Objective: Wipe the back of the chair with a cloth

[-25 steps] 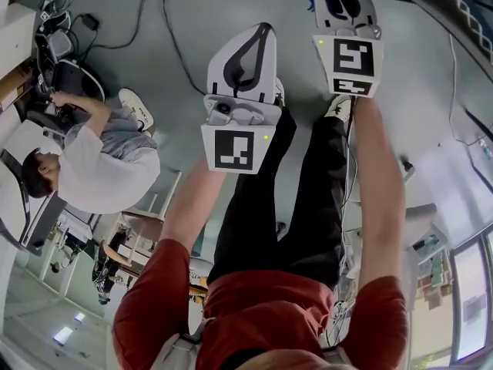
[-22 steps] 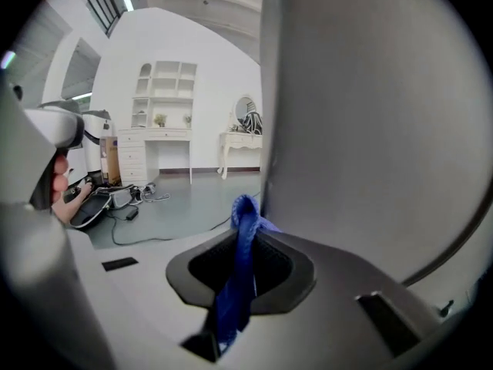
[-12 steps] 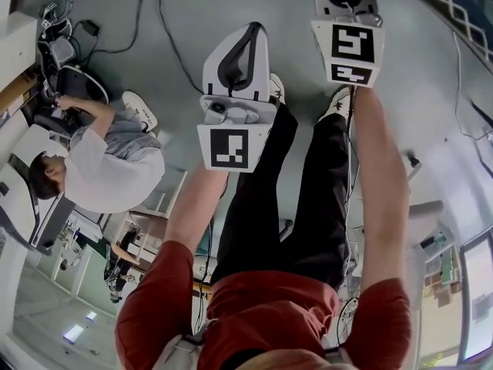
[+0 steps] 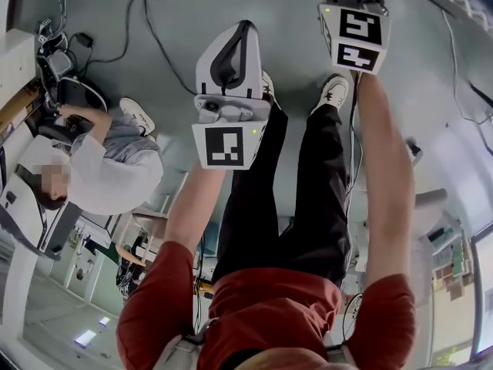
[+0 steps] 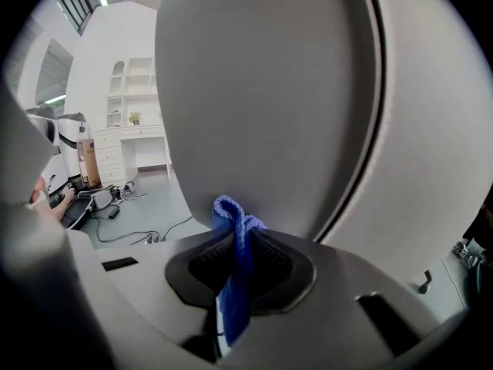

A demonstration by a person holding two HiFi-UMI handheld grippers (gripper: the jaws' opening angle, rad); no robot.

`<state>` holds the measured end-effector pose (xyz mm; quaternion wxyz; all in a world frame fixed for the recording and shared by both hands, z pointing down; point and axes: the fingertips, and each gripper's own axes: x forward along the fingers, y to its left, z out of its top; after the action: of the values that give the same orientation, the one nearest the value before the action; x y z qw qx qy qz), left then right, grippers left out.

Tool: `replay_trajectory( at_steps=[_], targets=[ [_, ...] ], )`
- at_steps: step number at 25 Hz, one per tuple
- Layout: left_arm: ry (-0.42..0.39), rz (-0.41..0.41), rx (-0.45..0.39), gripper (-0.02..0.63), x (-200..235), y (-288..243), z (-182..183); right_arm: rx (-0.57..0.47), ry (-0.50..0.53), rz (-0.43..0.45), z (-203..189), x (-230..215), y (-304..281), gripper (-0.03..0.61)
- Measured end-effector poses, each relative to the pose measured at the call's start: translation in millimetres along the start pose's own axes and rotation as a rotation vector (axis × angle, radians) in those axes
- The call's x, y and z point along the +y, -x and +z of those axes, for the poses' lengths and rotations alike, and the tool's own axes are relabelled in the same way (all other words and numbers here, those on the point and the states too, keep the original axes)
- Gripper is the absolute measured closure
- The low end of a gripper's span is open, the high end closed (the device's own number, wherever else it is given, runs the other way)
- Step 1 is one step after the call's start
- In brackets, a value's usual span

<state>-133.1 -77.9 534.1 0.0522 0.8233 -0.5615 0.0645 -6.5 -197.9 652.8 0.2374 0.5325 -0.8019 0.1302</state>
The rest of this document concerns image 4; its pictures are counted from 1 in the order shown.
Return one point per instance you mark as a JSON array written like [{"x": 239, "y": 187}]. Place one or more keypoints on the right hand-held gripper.
[{"x": 358, "y": 41}]

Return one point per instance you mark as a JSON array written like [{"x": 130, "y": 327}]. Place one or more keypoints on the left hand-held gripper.
[{"x": 225, "y": 146}]

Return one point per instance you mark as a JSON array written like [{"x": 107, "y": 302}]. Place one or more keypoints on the person's right forearm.
[{"x": 389, "y": 175}]

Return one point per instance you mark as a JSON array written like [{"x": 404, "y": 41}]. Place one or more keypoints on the person's left forearm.
[{"x": 196, "y": 206}]

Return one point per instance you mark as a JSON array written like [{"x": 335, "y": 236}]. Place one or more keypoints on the white plastic chair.
[{"x": 431, "y": 214}]

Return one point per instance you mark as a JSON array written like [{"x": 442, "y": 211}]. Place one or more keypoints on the person's white left shoe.
[{"x": 268, "y": 87}]

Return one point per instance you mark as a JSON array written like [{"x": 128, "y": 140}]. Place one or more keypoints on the person's white shoe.
[
  {"x": 268, "y": 87},
  {"x": 331, "y": 91}
]

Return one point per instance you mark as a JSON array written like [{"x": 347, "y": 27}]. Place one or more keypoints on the person's white right shoe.
[{"x": 331, "y": 91}]

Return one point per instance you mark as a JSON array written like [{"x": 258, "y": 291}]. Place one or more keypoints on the black power adapter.
[{"x": 82, "y": 40}]

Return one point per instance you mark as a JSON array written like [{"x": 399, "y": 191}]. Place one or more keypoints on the person's black trousers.
[{"x": 300, "y": 206}]

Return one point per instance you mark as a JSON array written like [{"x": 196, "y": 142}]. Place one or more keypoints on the black open equipment case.
[{"x": 73, "y": 95}]

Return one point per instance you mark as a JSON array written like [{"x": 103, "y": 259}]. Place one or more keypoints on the cardboard box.
[{"x": 19, "y": 102}]

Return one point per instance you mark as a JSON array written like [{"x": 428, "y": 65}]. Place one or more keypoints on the person's red shirt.
[{"x": 269, "y": 314}]

